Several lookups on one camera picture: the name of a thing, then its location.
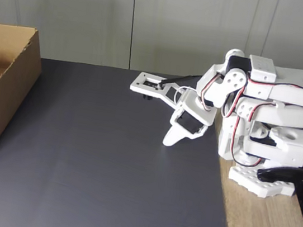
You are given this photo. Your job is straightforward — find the brown cardboard box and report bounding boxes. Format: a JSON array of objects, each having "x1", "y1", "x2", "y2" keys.
[{"x1": 0, "y1": 23, "x2": 48, "y2": 177}]

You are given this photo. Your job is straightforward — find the dark grey table mat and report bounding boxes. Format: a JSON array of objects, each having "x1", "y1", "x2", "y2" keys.
[{"x1": 0, "y1": 51, "x2": 254, "y2": 227}]

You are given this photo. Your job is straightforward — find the black camera cable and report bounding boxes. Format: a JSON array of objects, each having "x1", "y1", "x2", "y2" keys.
[{"x1": 157, "y1": 70, "x2": 203, "y2": 96}]

